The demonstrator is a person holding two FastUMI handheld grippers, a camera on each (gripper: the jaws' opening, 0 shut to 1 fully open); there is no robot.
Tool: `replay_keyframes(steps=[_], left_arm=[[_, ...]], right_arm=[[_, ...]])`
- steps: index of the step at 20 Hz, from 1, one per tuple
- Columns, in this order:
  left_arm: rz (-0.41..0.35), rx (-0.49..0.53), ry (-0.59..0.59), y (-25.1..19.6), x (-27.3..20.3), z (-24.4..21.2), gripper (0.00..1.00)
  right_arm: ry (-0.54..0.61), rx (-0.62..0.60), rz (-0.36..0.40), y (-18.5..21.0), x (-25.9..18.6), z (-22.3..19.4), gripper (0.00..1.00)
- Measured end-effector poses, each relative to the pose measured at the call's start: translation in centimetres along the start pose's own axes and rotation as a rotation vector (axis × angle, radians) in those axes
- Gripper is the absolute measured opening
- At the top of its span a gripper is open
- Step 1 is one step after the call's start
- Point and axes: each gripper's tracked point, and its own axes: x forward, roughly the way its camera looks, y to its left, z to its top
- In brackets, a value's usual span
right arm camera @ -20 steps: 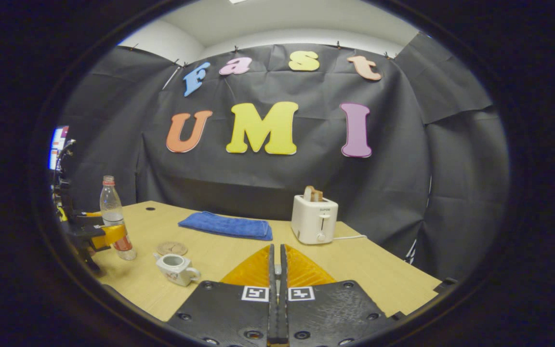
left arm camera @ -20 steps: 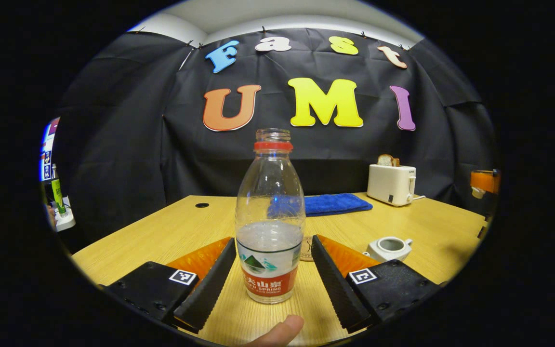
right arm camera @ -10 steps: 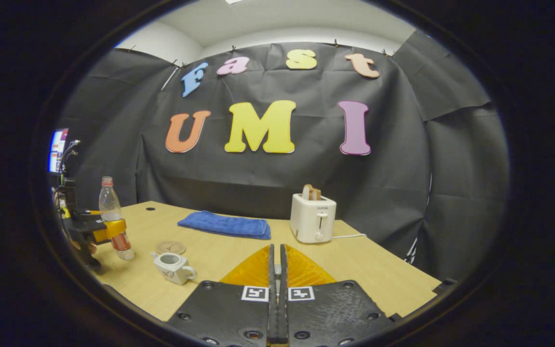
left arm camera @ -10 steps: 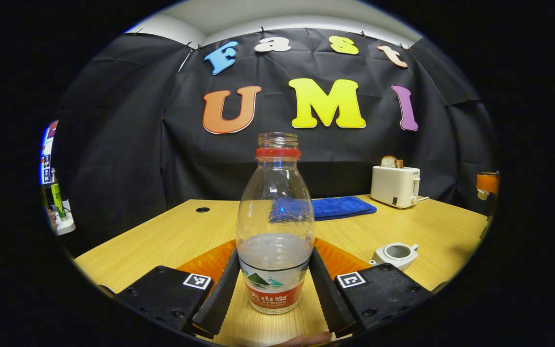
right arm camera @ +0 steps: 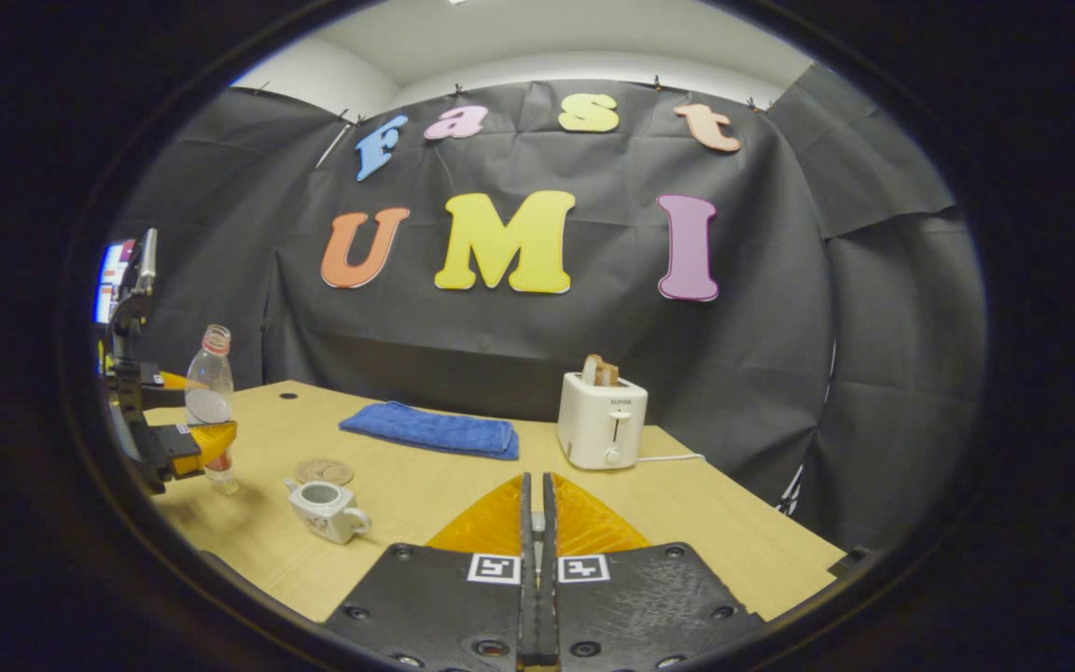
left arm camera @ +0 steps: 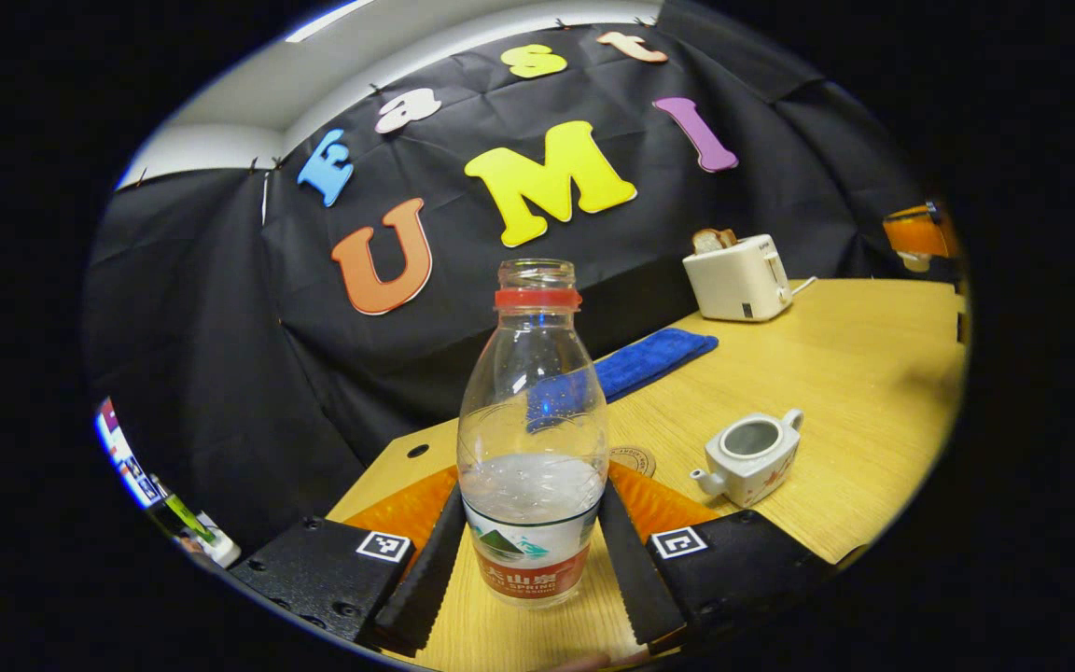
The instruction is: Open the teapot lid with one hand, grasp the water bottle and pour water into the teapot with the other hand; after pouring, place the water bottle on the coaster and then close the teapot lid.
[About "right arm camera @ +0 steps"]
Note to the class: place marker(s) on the blue folded towel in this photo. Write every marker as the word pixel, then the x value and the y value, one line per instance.
pixel 430 431

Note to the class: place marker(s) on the clear plastic water bottle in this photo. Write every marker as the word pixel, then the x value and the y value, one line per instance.
pixel 209 383

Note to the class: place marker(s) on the computer monitor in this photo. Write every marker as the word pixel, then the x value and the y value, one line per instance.
pixel 111 280

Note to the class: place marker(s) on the black backdrop cloth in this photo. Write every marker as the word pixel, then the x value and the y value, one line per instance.
pixel 547 345

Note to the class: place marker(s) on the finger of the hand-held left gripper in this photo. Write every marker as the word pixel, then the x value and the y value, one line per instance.
pixel 174 453
pixel 164 394

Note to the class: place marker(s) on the round wooden coaster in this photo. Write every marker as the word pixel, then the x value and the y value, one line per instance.
pixel 324 468

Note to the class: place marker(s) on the toasted bread slice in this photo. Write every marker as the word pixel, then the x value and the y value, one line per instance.
pixel 609 375
pixel 592 371

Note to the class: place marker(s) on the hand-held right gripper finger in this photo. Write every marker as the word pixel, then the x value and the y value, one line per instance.
pixel 528 607
pixel 549 607

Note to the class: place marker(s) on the white ceramic teacup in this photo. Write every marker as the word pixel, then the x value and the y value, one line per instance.
pixel 328 513

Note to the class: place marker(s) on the white toaster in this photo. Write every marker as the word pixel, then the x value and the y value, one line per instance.
pixel 598 429

